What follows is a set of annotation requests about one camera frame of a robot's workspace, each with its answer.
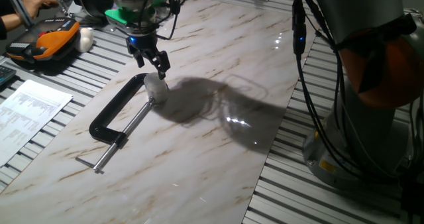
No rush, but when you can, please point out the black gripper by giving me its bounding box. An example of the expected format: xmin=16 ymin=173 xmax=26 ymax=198
xmin=125 ymin=31 xmax=172 ymax=81

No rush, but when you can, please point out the person hand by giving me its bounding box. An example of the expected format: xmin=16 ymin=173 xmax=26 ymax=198
xmin=20 ymin=0 xmax=60 ymax=19

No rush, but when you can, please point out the clear plastic bottle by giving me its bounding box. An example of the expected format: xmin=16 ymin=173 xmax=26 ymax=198
xmin=155 ymin=0 xmax=173 ymax=21

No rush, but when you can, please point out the black metal C-clamp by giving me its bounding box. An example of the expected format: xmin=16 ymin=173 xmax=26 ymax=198
xmin=74 ymin=73 xmax=168 ymax=174

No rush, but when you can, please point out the black round reel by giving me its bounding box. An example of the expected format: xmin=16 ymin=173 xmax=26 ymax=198
xmin=70 ymin=0 xmax=115 ymax=19

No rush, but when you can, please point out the marble pattern board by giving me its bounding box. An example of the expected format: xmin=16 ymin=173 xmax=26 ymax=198
xmin=0 ymin=0 xmax=314 ymax=224

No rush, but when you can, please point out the orange black teach pendant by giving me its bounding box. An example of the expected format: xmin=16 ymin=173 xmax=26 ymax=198
xmin=5 ymin=17 xmax=81 ymax=64

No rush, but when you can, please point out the white printed paper sheet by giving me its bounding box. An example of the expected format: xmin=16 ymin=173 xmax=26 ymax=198
xmin=0 ymin=79 xmax=74 ymax=168

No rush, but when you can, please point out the dark blue cable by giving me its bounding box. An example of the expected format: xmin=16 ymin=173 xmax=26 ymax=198
xmin=137 ymin=0 xmax=209 ymax=41

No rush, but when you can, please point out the grey aluminium frame leg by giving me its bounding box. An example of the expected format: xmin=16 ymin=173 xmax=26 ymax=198
xmin=3 ymin=0 xmax=34 ymax=29

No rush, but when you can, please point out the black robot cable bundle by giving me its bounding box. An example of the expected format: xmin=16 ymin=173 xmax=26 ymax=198
xmin=291 ymin=0 xmax=401 ymax=185

